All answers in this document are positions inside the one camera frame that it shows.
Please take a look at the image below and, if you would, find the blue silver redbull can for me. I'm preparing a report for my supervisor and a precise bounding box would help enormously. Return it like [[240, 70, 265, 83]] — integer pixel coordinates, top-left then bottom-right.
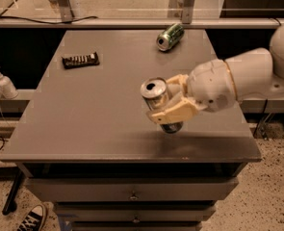
[[141, 77, 183, 134]]

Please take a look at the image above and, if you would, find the black white sneaker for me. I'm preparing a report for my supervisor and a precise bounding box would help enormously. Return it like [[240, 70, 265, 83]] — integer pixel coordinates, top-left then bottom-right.
[[17, 204, 47, 231]]

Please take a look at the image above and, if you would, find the dark snack bar packet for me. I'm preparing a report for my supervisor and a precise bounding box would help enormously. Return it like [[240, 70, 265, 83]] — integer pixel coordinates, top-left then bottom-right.
[[62, 52, 100, 69]]

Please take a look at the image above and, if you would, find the grey drawer cabinet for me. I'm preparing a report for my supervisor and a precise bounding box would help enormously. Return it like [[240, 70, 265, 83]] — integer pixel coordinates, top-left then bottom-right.
[[2, 30, 261, 231]]

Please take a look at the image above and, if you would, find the black cable on ledge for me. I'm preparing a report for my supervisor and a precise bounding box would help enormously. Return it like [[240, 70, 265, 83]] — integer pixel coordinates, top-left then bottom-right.
[[0, 14, 99, 25]]

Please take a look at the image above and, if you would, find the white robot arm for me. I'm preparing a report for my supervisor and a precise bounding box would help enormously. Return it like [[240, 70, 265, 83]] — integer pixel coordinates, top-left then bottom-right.
[[141, 24, 284, 126]]

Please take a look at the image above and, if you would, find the green soda can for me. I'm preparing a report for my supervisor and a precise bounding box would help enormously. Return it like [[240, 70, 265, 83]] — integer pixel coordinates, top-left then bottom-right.
[[156, 23, 184, 51]]

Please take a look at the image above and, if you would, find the white pump bottle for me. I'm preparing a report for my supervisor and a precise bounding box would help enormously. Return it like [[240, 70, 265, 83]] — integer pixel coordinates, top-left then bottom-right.
[[0, 72, 18, 99]]

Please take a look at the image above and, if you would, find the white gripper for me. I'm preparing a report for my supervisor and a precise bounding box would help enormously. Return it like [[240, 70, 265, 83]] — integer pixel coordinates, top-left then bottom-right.
[[146, 59, 236, 124]]

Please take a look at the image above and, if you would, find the black metal table leg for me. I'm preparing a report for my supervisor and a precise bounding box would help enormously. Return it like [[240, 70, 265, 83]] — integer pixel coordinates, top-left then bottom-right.
[[2, 171, 23, 216]]

